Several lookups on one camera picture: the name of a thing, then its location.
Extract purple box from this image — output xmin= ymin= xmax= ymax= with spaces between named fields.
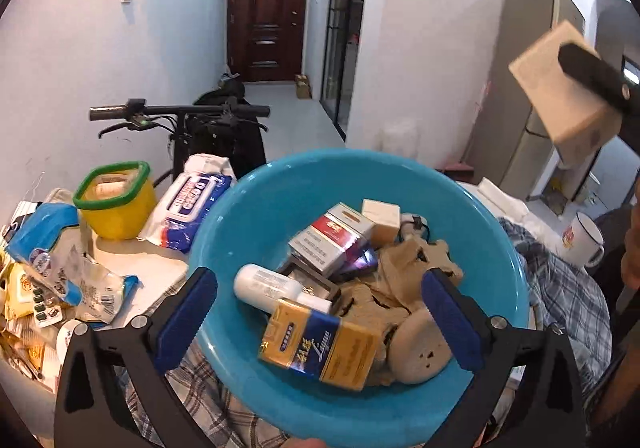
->
xmin=335 ymin=248 xmax=381 ymax=283

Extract small cream box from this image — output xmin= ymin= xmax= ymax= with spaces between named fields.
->
xmin=361 ymin=198 xmax=402 ymax=246

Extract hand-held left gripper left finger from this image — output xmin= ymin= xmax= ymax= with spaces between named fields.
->
xmin=54 ymin=267 xmax=219 ymax=448

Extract blue plastic basin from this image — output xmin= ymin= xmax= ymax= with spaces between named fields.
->
xmin=188 ymin=149 xmax=531 ymax=435

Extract wet wipes pack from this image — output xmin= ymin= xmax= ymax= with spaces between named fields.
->
xmin=139 ymin=154 xmax=237 ymax=255

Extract grey refrigerator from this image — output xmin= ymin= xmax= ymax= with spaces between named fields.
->
xmin=467 ymin=0 xmax=586 ymax=201

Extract white towel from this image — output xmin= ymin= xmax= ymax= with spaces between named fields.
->
xmin=452 ymin=177 xmax=531 ymax=223

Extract blue white bag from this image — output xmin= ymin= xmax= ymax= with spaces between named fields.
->
xmin=6 ymin=202 xmax=83 ymax=309

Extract black scooter bag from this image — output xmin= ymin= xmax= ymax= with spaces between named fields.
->
xmin=182 ymin=92 xmax=268 ymax=179

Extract black scooter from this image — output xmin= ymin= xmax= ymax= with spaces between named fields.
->
xmin=89 ymin=98 xmax=271 ymax=189

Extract gold blue cigarette box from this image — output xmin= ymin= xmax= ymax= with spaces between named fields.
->
xmin=257 ymin=298 xmax=383 ymax=393

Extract yellow snack packets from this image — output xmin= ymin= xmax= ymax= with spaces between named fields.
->
xmin=0 ymin=260 xmax=46 ymax=323

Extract brown cardboard pieces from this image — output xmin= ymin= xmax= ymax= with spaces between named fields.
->
xmin=332 ymin=234 xmax=465 ymax=329

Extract black framed sliding door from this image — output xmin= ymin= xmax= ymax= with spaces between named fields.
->
xmin=319 ymin=0 xmax=373 ymax=139

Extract beige box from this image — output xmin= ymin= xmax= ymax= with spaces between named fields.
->
xmin=508 ymin=20 xmax=623 ymax=163

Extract round beige disc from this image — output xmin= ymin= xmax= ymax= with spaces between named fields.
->
xmin=387 ymin=310 xmax=453 ymax=386

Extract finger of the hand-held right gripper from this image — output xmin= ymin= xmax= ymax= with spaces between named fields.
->
xmin=557 ymin=42 xmax=640 ymax=117

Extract clear plastic bag blue edge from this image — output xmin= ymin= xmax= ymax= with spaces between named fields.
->
xmin=65 ymin=228 xmax=140 ymax=323

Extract person's right forearm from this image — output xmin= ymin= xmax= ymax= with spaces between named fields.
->
xmin=620 ymin=223 xmax=640 ymax=289

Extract yellow container green lid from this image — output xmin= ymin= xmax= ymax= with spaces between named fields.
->
xmin=72 ymin=161 xmax=157 ymax=239

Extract brown door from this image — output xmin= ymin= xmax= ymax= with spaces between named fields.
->
xmin=228 ymin=0 xmax=312 ymax=82

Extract blue plaid cloth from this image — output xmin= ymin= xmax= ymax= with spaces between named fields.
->
xmin=120 ymin=215 xmax=613 ymax=448

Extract white mug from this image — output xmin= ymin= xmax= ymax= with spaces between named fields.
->
xmin=557 ymin=212 xmax=606 ymax=269

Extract white bottle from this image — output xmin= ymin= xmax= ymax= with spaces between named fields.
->
xmin=233 ymin=263 xmax=333 ymax=316

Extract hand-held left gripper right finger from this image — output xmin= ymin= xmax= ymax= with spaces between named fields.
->
xmin=421 ymin=268 xmax=586 ymax=448

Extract dark framed box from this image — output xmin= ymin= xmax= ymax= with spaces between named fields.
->
xmin=277 ymin=260 xmax=341 ymax=309

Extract red white cigarette box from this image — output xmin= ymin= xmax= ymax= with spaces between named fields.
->
xmin=288 ymin=202 xmax=377 ymax=275

